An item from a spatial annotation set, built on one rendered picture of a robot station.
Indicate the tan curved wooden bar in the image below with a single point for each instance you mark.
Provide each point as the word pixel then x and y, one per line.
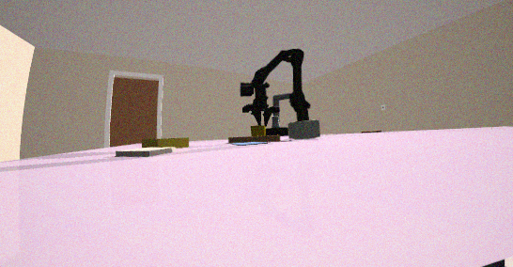
pixel 265 138

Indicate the yellow flat bar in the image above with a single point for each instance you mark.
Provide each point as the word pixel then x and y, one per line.
pixel 166 143

